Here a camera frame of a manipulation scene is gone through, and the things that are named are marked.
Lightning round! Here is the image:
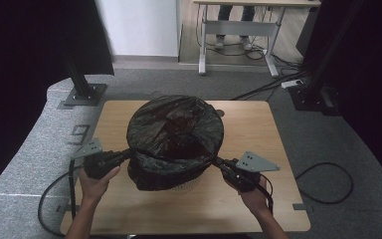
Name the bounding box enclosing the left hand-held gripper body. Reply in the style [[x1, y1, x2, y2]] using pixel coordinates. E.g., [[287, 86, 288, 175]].
[[71, 138, 120, 180]]

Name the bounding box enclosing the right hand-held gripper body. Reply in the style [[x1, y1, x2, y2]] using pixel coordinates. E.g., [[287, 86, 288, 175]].
[[221, 150, 281, 194]]

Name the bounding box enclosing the black plastic garbage bag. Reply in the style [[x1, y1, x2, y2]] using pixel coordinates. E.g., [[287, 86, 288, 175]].
[[126, 95, 225, 192]]

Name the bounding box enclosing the person's left hand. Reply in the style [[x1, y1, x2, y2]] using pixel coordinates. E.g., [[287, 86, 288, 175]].
[[78, 164, 121, 202]]

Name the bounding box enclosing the person's right hand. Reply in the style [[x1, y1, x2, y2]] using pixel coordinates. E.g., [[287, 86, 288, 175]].
[[233, 175, 274, 215]]

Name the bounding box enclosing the black stand base left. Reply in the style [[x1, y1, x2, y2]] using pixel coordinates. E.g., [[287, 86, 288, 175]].
[[57, 56, 108, 110]]

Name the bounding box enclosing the black metal stand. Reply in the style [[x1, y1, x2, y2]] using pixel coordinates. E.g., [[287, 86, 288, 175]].
[[287, 0, 366, 117]]

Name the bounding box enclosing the white power strip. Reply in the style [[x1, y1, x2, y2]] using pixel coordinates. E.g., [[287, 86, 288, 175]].
[[281, 79, 304, 90]]

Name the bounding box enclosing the black curtain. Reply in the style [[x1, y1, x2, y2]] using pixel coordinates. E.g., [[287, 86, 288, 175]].
[[294, 0, 382, 197], [0, 0, 115, 200]]

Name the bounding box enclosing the white metal-legged desk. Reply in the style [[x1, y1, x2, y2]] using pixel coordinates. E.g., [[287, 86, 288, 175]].
[[192, 0, 322, 78]]

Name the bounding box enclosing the left hand-held gripper black cable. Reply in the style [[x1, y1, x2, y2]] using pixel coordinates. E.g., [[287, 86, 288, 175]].
[[38, 158, 82, 238]]

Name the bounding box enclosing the hand-held gripper black cable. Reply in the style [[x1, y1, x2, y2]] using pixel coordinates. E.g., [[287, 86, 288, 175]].
[[258, 161, 354, 215], [38, 158, 82, 238]]

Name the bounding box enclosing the right hand-held gripper black cable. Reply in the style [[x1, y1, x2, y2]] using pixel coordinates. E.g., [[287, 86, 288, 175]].
[[258, 161, 354, 215]]

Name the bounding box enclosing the black floor cable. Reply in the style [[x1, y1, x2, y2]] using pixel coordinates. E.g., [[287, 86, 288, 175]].
[[230, 71, 302, 102]]

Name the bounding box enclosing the bundle of black desk cables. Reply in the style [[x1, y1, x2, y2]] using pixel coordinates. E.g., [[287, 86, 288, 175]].
[[195, 4, 304, 73]]

